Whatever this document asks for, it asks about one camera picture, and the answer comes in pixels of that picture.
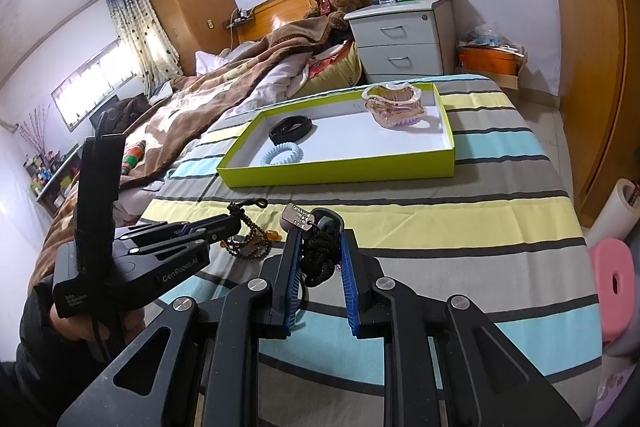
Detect wooden bed headboard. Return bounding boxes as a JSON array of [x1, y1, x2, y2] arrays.
[[235, 0, 373, 45]]

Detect red green striped cloth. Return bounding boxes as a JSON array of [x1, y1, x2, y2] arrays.
[[120, 141, 148, 172]]

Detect black fitness band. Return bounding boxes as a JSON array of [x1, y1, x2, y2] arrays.
[[268, 116, 315, 146]]

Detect person's left hand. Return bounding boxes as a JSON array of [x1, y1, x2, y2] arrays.
[[47, 302, 146, 358]]

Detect dotted patterned curtain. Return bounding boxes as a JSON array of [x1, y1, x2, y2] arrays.
[[106, 0, 183, 95]]

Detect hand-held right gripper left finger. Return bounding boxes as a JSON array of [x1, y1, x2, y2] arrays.
[[57, 231, 307, 427]]

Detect striped tablecloth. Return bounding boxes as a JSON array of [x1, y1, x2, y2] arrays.
[[135, 74, 603, 427]]

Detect cluttered shelf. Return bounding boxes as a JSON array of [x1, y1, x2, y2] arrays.
[[22, 142, 83, 212]]

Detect brown bead bracelet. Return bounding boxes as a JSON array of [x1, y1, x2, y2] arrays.
[[220, 199, 286, 264]]

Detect rose gold hair claw clip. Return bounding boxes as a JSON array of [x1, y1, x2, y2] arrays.
[[361, 82, 427, 128]]

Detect dried flower branches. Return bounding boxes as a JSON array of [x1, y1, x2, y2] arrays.
[[15, 104, 51, 158]]

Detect pink plastic stool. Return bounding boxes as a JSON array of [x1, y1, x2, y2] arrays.
[[590, 239, 640, 343]]

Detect yellow patterned pillow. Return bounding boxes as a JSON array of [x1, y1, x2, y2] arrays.
[[300, 42, 363, 95]]

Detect person's left forearm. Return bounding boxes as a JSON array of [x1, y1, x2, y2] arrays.
[[0, 292, 108, 427]]

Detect white paper roll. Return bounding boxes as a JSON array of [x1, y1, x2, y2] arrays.
[[582, 179, 640, 248]]

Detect brown fleece blanket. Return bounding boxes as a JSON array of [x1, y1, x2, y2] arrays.
[[35, 16, 351, 278]]

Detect light blue spiral hair tie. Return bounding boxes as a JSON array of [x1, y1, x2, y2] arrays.
[[260, 143, 305, 166]]

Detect barred window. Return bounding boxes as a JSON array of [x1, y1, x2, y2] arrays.
[[50, 39, 138, 132]]

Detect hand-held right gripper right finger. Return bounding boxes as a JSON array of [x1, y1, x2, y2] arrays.
[[340, 229, 582, 427]]

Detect green cardboard box tray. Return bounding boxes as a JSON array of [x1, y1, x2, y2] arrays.
[[216, 82, 457, 188]]

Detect large wooden wardrobe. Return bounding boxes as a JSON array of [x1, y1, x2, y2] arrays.
[[532, 0, 640, 228]]

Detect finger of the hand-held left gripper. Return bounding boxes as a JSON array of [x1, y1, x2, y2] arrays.
[[134, 213, 244, 242], [114, 229, 211, 258]]

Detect orange box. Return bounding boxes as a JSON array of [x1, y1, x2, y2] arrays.
[[459, 46, 521, 78]]

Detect grey two-drawer nightstand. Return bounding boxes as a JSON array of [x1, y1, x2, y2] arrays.
[[344, 0, 457, 84]]

